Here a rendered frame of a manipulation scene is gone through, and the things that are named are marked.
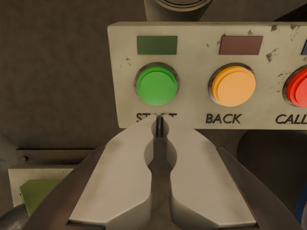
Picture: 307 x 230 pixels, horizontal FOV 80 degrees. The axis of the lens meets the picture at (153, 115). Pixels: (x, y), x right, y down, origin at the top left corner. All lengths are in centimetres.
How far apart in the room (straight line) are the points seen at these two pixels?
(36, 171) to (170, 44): 79
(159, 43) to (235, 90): 8
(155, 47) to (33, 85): 81
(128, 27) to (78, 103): 70
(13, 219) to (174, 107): 65
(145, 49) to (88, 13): 71
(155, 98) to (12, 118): 89
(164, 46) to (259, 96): 11
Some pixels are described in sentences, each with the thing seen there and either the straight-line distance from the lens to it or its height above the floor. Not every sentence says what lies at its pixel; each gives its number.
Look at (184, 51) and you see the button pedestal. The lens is 18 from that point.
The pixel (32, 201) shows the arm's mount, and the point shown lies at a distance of 76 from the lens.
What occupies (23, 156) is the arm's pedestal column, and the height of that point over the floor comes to 3.
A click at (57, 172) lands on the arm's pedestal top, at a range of 85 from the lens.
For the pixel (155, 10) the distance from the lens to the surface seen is 33.
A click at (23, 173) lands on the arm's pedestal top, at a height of 12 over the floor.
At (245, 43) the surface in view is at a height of 62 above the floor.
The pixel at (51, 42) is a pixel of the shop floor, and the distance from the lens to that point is 91.
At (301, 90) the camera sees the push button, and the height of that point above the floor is 61.
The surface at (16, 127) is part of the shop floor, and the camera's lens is 102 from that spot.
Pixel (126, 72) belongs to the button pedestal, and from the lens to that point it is 19.
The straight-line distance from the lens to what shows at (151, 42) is 18.
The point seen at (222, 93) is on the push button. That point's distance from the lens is 19.
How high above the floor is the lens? 79
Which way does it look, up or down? 80 degrees down
